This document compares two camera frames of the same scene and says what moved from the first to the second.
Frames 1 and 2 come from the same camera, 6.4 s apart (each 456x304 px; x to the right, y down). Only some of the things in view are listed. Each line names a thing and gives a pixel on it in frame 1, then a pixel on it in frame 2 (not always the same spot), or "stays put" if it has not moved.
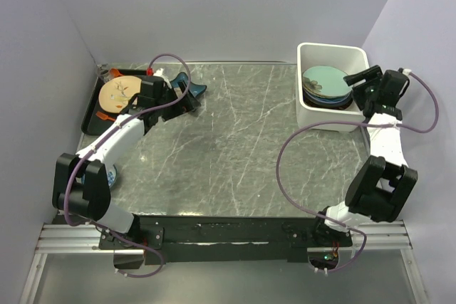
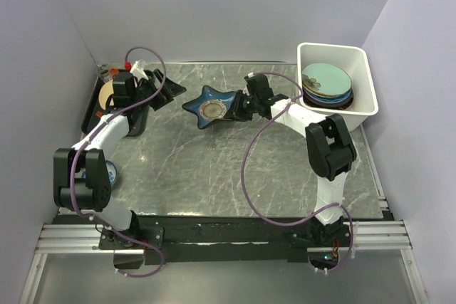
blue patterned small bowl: x=111 y=175 stays put
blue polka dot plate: x=328 y=100 stays put
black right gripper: x=371 y=72 → x=239 y=114
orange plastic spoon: x=114 y=72 stays put
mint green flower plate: x=325 y=81 stays put
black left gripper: x=187 y=103 → x=169 y=90
